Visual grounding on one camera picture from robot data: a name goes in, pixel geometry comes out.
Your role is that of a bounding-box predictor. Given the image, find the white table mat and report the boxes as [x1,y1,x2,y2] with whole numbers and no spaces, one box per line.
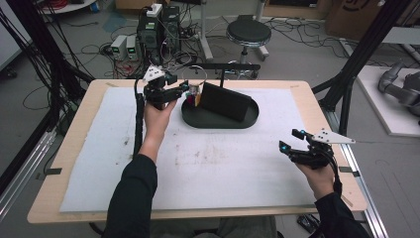
[59,86,320,212]

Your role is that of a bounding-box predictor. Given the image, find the black device on floor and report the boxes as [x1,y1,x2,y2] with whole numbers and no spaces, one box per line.
[296,213,322,234]

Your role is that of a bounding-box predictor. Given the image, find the black frame strut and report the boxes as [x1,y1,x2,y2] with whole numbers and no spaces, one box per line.
[311,0,414,135]

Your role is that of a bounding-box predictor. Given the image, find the long black floor cables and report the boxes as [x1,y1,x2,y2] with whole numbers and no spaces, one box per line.
[263,17,352,60]

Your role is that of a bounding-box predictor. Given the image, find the person's right hand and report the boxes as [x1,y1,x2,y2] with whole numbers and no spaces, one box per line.
[295,164,335,201]

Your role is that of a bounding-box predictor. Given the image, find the black oval tray with hanger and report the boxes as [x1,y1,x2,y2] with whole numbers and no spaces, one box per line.
[180,62,262,130]

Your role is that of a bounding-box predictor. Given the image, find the black round stool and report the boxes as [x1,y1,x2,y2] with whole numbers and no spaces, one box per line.
[226,14,272,79]

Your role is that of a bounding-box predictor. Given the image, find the hand-held gripper cable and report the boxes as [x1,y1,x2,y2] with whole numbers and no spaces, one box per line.
[132,77,147,161]
[325,148,344,196]

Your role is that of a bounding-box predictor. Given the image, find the wooden table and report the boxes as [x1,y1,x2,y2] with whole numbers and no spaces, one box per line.
[27,78,368,225]

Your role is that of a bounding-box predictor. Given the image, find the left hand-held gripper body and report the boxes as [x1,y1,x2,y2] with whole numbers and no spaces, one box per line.
[142,64,181,111]

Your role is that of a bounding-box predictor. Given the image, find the right hand-held gripper cable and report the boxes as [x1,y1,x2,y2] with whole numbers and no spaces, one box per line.
[325,148,344,196]

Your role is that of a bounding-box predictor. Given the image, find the white platform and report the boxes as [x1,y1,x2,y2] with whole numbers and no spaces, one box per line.
[356,64,420,138]

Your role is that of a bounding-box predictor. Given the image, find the key ring with coloured tags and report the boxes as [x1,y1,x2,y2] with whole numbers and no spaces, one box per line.
[180,64,208,107]

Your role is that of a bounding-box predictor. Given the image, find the left hand-held gripper cable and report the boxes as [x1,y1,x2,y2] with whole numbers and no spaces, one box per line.
[132,77,147,161]

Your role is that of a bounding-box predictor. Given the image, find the cardboard box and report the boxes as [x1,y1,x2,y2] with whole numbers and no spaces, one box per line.
[325,0,420,43]

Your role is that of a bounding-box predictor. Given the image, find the white desk leg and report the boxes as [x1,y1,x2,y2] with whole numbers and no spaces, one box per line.
[197,0,215,62]

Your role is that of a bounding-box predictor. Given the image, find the small black computer tower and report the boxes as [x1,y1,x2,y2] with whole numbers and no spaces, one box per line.
[161,5,182,52]

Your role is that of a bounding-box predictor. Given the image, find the black frame with cable bundle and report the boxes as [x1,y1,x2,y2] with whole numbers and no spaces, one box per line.
[0,0,96,133]

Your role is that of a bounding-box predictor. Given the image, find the white power adapter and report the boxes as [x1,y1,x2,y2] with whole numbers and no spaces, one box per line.
[146,3,163,18]

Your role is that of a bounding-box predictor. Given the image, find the white power supply box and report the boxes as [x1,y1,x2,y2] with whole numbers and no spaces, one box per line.
[110,34,129,61]
[126,35,141,61]

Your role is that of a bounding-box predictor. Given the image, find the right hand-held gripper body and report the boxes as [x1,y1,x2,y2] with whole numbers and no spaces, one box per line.
[290,128,357,171]

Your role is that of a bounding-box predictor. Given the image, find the person's left hand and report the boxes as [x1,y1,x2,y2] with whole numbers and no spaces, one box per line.
[143,98,179,142]

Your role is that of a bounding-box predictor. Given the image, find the black phone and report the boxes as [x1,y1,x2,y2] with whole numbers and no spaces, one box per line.
[198,82,254,123]

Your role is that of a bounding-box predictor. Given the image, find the large black computer tower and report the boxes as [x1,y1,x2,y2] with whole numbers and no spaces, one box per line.
[137,7,163,67]

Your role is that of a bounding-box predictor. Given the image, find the tangle of floor cables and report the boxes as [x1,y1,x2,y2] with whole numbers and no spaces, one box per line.
[80,42,207,80]

